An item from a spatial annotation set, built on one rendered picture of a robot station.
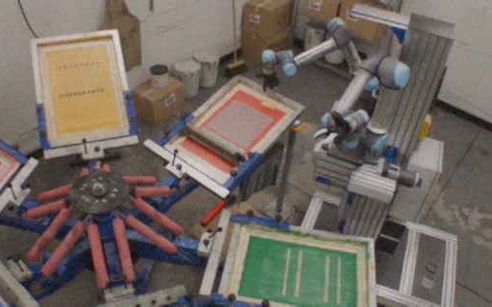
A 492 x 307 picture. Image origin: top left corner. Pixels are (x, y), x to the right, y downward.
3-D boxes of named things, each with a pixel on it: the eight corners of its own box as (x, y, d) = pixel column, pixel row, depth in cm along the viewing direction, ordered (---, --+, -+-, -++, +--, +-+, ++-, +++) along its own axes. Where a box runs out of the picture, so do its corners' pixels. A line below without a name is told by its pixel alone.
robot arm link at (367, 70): (368, 43, 225) (316, 121, 230) (385, 51, 220) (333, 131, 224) (372, 52, 235) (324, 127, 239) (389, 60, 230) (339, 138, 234)
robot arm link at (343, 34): (360, 45, 264) (288, 81, 272) (354, 37, 272) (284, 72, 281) (354, 29, 256) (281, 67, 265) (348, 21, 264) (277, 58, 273)
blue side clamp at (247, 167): (256, 156, 277) (255, 149, 272) (262, 160, 275) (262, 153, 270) (224, 189, 265) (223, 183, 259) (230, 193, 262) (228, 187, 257)
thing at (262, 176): (269, 175, 337) (274, 141, 316) (278, 180, 333) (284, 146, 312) (228, 207, 308) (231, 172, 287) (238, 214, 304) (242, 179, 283)
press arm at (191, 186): (245, 146, 323) (246, 140, 319) (252, 150, 320) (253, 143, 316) (107, 244, 245) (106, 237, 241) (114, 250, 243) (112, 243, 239)
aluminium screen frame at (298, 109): (237, 78, 322) (237, 74, 319) (305, 111, 296) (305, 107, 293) (160, 148, 288) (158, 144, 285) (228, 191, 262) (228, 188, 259)
